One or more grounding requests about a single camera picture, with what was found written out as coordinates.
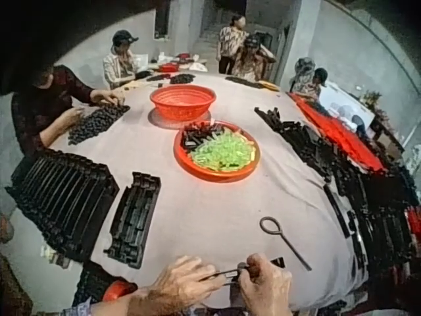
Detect red tray with rim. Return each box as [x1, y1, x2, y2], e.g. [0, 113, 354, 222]
[173, 119, 262, 182]

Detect black plastic strip part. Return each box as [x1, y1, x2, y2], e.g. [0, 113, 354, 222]
[199, 257, 286, 287]

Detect loose black narrow strip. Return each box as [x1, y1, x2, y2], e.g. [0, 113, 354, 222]
[322, 183, 352, 239]

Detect metal loop handle tool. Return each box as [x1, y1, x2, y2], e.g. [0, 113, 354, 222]
[259, 216, 313, 272]

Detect heap of small black beads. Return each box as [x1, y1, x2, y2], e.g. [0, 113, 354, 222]
[66, 103, 131, 146]

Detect distant heaps of black parts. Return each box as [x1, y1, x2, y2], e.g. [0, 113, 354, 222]
[135, 70, 197, 86]

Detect distant row of black parts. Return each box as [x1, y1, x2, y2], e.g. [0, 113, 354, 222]
[224, 75, 281, 92]

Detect heap of green plastic pieces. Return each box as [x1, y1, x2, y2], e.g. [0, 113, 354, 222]
[190, 128, 258, 171]

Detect long row of black trays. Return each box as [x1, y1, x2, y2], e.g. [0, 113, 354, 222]
[253, 106, 421, 276]

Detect single black plastic tray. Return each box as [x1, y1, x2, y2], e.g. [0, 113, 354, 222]
[104, 171, 162, 269]

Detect stack of black moulded trays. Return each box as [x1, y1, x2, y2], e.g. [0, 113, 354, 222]
[4, 147, 120, 265]

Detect potted green plant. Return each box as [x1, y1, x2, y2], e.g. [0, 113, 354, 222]
[362, 90, 383, 107]

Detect heap of black clip parts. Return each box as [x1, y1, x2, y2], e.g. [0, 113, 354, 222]
[180, 120, 222, 149]

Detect white table cloth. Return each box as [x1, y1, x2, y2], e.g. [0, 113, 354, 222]
[6, 72, 369, 312]

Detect person's right hand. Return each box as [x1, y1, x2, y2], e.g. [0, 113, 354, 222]
[236, 253, 294, 316]

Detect person's left hand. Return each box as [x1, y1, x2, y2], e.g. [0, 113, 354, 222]
[130, 255, 228, 316]

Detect black ribbed tray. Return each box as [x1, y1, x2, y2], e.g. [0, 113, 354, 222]
[71, 261, 132, 307]

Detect white chest cabinet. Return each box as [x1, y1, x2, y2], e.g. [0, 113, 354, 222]
[318, 83, 376, 133]

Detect empty red round basket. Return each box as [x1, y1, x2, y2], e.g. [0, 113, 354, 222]
[149, 84, 217, 122]

